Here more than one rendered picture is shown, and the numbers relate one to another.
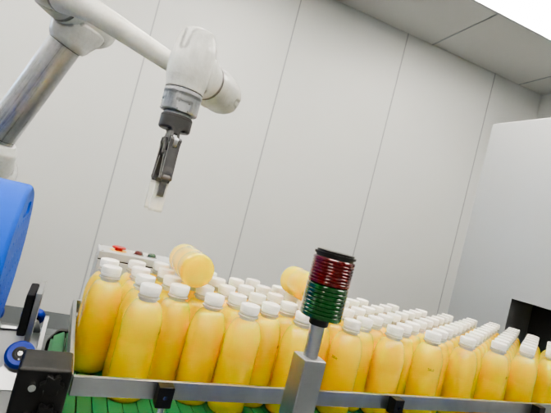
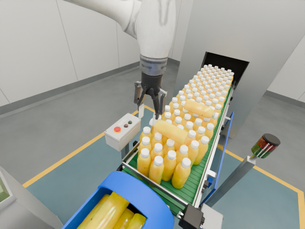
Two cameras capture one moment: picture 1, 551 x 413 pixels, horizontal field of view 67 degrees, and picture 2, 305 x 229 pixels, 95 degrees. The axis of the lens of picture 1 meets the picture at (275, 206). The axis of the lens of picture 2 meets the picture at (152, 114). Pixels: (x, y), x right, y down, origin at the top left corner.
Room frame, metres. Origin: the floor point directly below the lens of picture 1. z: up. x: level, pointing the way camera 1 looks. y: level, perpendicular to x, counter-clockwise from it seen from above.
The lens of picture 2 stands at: (0.60, 0.56, 1.66)
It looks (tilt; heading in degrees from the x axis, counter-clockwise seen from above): 40 degrees down; 322
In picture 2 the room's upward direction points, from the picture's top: 7 degrees clockwise
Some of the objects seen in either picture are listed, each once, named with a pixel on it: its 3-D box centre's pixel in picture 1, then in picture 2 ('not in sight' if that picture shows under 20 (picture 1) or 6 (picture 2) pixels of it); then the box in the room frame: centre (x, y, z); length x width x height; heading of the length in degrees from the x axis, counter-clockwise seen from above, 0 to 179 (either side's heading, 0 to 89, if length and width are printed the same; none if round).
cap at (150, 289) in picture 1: (150, 291); (186, 162); (0.78, 0.19, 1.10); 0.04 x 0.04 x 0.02
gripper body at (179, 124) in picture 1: (172, 133); (151, 83); (0.99, 0.28, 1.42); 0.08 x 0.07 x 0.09; 25
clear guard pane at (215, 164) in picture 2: not in sight; (213, 159); (0.82, -0.29, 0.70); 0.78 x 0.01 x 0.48; 115
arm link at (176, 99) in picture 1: (180, 104); (153, 63); (0.99, 0.28, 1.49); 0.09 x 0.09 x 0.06
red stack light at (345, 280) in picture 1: (331, 271); (268, 142); (0.63, -0.11, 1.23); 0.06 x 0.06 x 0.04
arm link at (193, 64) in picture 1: (194, 63); (155, 25); (1.00, 0.27, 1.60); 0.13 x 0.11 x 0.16; 162
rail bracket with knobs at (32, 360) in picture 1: (40, 392); (189, 218); (0.63, 0.27, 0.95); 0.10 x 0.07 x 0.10; 25
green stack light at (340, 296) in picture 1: (324, 300); (261, 149); (0.63, -0.11, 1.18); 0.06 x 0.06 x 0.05
